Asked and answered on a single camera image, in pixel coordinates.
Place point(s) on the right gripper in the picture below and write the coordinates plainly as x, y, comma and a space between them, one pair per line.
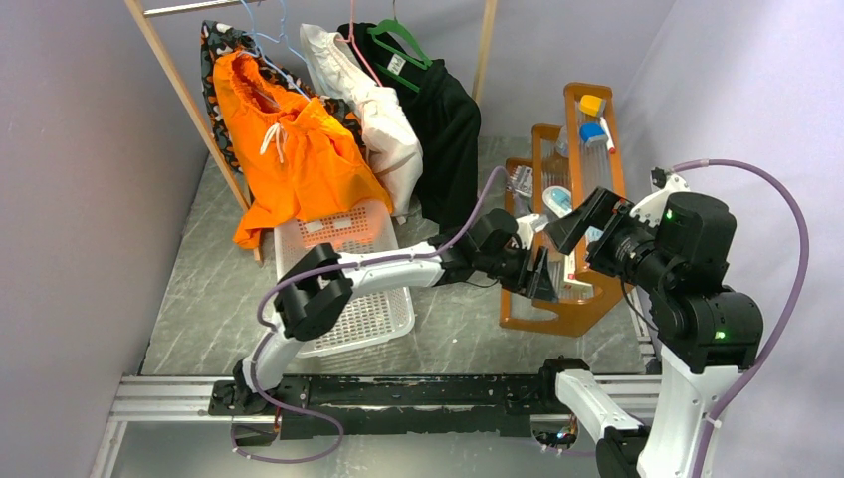
604, 209

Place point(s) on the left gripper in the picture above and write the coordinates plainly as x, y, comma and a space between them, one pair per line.
540, 286

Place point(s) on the orange wooden shelf rack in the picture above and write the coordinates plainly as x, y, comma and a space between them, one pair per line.
585, 169

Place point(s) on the white plastic basket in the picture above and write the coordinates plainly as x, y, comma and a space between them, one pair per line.
366, 321

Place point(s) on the black shorts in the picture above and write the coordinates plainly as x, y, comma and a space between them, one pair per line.
447, 122

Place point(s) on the green plastic hanger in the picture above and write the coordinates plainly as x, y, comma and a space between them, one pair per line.
399, 58

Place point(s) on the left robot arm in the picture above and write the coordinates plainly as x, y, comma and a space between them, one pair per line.
310, 298

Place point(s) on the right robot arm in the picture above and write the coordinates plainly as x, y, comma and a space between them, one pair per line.
673, 245

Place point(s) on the white shorts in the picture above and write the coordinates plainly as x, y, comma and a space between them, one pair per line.
394, 153

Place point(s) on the orange shorts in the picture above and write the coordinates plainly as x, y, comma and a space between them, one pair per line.
299, 160

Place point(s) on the white red box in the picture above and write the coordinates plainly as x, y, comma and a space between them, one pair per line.
570, 283

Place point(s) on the snack packet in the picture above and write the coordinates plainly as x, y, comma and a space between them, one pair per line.
521, 181

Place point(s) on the small plastic bottle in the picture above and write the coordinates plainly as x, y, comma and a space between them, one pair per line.
561, 145

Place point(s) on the blue eraser block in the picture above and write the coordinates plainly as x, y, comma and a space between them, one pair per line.
592, 133

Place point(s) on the red white marker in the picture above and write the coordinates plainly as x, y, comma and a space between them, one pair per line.
609, 141

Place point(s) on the yellow sponge block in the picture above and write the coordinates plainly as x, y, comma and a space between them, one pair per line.
592, 105

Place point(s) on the wooden clothes rack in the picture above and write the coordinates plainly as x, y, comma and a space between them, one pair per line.
142, 18

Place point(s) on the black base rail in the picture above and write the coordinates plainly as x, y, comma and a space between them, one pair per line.
394, 404

